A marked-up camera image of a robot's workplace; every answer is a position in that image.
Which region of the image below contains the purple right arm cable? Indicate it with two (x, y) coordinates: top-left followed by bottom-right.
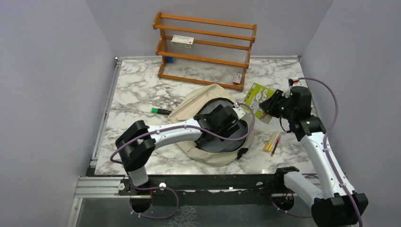
(288, 77), (364, 227)

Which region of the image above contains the small blue item on shelf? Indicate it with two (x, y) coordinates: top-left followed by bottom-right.
(166, 56), (174, 63)

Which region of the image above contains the orange wooden shelf rack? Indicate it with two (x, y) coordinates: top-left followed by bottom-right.
(152, 12), (257, 91)

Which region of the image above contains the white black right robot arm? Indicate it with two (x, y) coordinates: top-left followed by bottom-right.
(259, 86), (368, 227)

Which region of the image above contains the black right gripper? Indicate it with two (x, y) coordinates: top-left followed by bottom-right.
(260, 89), (296, 121)

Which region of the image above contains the green black highlighter marker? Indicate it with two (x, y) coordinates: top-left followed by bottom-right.
(151, 108), (172, 115)

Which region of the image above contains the white red box on shelf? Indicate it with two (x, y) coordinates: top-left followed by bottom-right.
(170, 35), (194, 49)

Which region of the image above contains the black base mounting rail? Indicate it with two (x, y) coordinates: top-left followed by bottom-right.
(118, 174), (295, 210)

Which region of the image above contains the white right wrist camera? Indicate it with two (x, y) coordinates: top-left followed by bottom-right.
(288, 78), (300, 87)

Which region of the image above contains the cream canvas student bag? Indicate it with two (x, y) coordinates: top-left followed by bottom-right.
(168, 84), (254, 166)

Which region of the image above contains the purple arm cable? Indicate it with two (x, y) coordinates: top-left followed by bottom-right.
(288, 77), (364, 227)
(109, 102), (256, 220)

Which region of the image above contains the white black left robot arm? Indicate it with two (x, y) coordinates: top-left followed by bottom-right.
(110, 103), (255, 194)

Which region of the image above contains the small red white card box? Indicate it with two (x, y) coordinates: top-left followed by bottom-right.
(233, 73), (243, 85)

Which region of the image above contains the green comic book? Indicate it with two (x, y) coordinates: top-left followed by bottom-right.
(243, 83), (275, 124)

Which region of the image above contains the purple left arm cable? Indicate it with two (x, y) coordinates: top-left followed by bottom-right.
(109, 102), (256, 220)

